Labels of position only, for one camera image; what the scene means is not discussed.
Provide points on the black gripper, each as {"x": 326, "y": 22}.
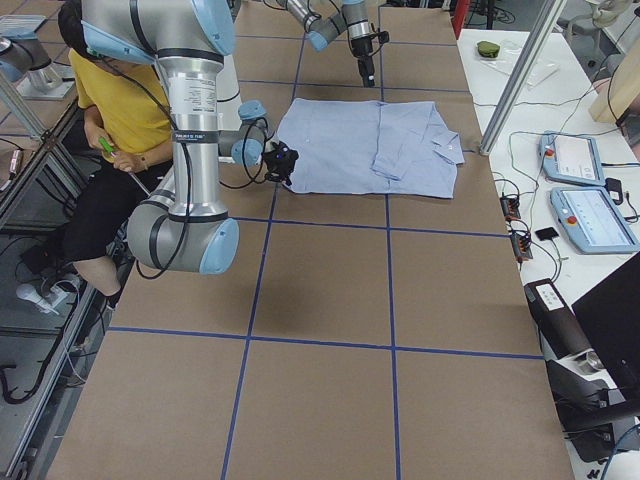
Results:
{"x": 361, "y": 49}

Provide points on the light blue striped shirt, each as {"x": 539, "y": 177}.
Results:
{"x": 371, "y": 147}

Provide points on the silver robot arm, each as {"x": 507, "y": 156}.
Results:
{"x": 351, "y": 17}
{"x": 183, "y": 225}

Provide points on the green folded cloth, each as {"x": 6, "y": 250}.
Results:
{"x": 487, "y": 49}

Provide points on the upper blue teach pendant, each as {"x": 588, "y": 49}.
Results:
{"x": 571, "y": 159}

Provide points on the blue teach pendant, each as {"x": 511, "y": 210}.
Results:
{"x": 591, "y": 221}
{"x": 571, "y": 159}

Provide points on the black phone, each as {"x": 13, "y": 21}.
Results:
{"x": 546, "y": 234}

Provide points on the lower blue teach pendant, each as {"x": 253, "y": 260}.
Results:
{"x": 591, "y": 221}

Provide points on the black monitor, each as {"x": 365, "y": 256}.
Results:
{"x": 609, "y": 317}

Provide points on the black printer device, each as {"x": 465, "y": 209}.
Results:
{"x": 594, "y": 415}

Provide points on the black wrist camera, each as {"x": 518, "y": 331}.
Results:
{"x": 382, "y": 37}
{"x": 280, "y": 163}

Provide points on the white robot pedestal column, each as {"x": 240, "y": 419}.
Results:
{"x": 242, "y": 125}

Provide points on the aluminium frame post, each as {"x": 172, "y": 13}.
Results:
{"x": 534, "y": 44}

